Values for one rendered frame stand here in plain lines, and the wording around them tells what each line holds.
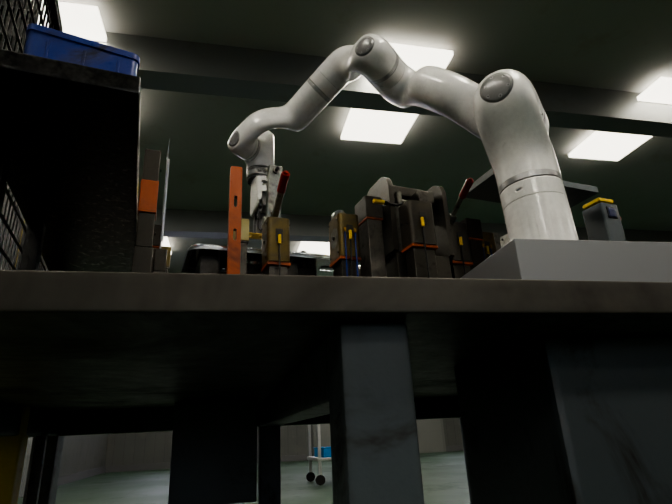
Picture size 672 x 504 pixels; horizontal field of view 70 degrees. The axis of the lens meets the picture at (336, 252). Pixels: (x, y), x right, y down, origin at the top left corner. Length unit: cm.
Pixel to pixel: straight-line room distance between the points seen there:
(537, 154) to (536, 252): 31
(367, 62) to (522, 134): 45
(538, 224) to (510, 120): 21
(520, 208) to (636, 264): 23
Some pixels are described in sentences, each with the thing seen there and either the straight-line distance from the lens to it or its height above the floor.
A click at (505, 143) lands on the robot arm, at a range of 103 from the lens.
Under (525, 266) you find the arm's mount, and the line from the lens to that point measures 74.
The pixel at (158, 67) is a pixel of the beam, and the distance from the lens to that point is 379.
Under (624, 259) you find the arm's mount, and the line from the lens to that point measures 85.
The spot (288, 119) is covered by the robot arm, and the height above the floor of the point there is 139.
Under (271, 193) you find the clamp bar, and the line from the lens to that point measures 127.
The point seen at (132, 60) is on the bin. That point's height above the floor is 115.
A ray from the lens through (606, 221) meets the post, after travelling 160.
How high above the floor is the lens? 55
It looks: 20 degrees up
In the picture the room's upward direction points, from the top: 3 degrees counter-clockwise
